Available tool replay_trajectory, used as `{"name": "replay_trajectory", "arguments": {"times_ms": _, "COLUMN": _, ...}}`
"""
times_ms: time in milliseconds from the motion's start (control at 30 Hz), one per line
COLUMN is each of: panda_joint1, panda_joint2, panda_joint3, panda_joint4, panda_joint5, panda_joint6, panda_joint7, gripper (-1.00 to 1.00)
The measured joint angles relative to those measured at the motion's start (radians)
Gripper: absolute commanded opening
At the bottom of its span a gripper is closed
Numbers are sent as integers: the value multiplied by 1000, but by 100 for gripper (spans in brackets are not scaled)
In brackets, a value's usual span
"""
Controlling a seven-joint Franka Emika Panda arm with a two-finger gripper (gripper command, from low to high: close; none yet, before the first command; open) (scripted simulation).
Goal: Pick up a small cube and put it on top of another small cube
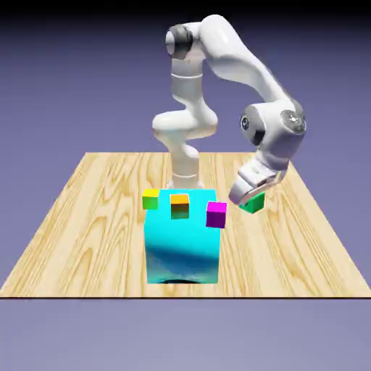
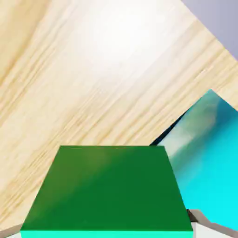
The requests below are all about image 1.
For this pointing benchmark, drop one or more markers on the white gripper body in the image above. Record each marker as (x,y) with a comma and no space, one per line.
(251,181)

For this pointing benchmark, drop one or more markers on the small green cube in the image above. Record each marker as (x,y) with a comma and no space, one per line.
(253,203)

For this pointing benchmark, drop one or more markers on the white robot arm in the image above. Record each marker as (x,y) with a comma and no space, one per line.
(232,62)

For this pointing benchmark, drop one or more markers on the small magenta cube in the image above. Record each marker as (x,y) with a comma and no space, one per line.
(216,216)

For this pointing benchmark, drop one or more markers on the small orange cube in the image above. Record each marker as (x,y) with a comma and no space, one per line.
(179,206)

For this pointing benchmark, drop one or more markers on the small yellow cube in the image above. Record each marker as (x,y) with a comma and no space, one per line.
(150,199)

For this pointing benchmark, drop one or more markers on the large cyan box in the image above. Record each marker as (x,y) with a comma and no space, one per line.
(182,243)

